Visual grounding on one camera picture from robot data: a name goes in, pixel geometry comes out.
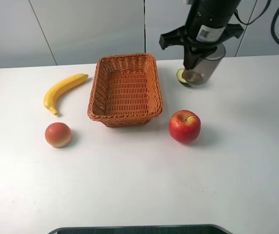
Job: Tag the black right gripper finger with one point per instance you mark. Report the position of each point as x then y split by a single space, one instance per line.
191 58

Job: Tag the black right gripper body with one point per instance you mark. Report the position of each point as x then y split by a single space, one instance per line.
201 34

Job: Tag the grey translucent plastic cup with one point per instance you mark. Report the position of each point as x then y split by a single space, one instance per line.
201 73

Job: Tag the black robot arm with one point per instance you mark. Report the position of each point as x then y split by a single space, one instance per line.
220 10

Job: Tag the orange wicker basket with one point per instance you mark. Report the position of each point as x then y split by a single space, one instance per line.
125 90

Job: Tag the halved avocado with pit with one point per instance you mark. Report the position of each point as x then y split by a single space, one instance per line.
181 77

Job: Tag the red apple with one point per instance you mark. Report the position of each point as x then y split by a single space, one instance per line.
184 126

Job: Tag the yellow banana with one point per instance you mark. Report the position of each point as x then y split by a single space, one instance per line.
56 91

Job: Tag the pink peach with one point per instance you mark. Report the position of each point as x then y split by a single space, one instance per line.
58 134

